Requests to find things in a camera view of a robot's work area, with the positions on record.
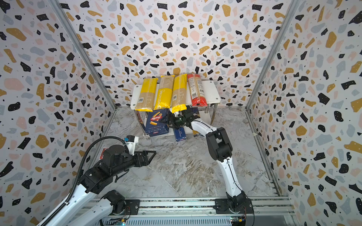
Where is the yellow clear spaghetti bag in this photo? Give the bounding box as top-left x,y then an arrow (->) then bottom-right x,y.
171,74 -> 187,114

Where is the blue Barilla rigatoni box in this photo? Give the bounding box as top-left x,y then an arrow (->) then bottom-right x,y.
145,109 -> 170,137

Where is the red playing card box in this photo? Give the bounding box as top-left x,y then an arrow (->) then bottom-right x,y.
100,147 -> 108,159

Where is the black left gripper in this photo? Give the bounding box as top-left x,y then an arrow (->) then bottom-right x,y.
112,150 -> 157,178

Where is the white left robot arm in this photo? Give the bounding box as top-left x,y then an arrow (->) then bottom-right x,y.
39,145 -> 156,226

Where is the blue Barilla spaghetti box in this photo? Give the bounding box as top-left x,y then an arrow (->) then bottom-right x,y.
173,127 -> 187,142

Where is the red spaghetti bag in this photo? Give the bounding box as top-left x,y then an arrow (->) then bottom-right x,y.
187,74 -> 207,107

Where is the yellow Pastatime spaghetti bag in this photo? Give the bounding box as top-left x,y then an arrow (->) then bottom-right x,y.
154,75 -> 175,110

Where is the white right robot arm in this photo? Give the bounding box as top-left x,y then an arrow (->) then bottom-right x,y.
161,108 -> 254,213

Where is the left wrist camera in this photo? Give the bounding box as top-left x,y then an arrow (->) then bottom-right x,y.
124,135 -> 139,155

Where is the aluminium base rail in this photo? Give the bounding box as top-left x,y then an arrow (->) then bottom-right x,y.
66,197 -> 299,226

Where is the blue Ankara spaghetti bag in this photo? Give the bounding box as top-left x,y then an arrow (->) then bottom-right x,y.
192,107 -> 202,138

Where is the white two-tier shelf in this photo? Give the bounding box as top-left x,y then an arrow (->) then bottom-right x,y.
131,81 -> 221,137

